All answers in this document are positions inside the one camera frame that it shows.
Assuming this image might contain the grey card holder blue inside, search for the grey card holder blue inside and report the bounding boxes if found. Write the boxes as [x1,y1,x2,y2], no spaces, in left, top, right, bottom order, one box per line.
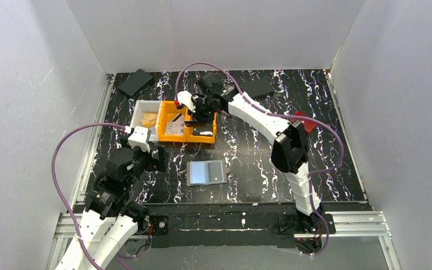
[187,160,231,186]

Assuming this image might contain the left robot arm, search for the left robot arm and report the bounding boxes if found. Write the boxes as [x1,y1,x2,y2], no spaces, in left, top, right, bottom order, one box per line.
[56,145,168,269]

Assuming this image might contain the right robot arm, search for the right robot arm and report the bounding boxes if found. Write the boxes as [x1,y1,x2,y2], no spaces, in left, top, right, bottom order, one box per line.
[177,73,323,232]

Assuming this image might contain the black cards in orange bin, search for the black cards in orange bin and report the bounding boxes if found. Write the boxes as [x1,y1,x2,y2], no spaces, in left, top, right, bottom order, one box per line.
[192,125,213,137]

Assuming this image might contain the silver cards in orange bin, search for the silver cards in orange bin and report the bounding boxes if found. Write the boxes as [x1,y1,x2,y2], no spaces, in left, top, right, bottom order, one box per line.
[165,113,185,136]

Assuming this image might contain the tan cards in white bin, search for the tan cards in white bin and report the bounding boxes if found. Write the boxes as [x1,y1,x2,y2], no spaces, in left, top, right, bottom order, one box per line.
[140,112,159,128]

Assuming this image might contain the black VIP card in holder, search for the black VIP card in holder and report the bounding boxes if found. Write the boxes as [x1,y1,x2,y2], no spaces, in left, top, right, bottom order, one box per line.
[208,160,226,185]

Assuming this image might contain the black card case far centre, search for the black card case far centre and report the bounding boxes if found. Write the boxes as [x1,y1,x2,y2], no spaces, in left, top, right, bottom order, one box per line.
[240,78,275,100]

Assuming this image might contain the black card case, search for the black card case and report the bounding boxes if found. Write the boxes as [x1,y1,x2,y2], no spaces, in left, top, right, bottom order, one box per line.
[117,69,154,98]
[240,78,275,100]

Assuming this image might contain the black card case far left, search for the black card case far left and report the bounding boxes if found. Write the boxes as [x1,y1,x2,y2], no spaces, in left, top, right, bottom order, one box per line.
[117,69,154,98]

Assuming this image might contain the red card holder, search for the red card holder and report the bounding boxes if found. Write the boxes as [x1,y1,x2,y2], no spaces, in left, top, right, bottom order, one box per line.
[294,111,317,135]

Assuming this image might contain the orange double bin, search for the orange double bin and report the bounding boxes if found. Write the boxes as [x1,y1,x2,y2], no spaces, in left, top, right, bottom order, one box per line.
[158,101,217,144]

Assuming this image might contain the white plastic bin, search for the white plastic bin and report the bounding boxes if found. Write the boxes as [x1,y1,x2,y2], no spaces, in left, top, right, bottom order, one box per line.
[130,100,163,142]

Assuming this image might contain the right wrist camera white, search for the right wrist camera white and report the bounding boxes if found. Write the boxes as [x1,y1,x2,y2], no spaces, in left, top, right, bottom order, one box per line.
[174,91,196,113]

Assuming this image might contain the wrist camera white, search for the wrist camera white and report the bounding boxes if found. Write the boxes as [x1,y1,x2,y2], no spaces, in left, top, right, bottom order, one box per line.
[174,91,196,113]
[124,126,151,153]

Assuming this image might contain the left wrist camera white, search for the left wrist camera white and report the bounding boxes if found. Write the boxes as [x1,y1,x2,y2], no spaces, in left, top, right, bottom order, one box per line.
[124,126,151,153]

